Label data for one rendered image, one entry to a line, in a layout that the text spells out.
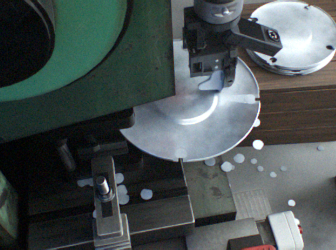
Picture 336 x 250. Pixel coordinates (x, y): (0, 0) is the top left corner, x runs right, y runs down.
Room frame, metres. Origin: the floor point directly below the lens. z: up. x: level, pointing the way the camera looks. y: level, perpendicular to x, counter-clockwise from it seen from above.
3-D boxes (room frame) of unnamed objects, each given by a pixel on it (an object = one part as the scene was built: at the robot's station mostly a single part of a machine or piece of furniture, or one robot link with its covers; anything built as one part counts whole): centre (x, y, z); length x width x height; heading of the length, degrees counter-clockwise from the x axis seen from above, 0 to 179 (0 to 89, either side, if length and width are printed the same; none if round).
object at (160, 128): (0.53, -0.04, 0.79); 0.29 x 0.29 x 0.01
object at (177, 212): (0.51, 0.13, 0.68); 0.45 x 0.30 x 0.06; 6
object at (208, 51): (0.54, -0.09, 0.94); 0.09 x 0.08 x 0.12; 96
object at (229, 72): (0.52, -0.11, 0.88); 0.05 x 0.02 x 0.09; 6
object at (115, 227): (0.34, 0.12, 0.76); 0.17 x 0.06 x 0.10; 6
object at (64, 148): (0.43, 0.19, 0.81); 0.02 x 0.02 x 0.14; 6
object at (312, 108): (1.03, -0.42, 0.18); 0.40 x 0.38 x 0.35; 89
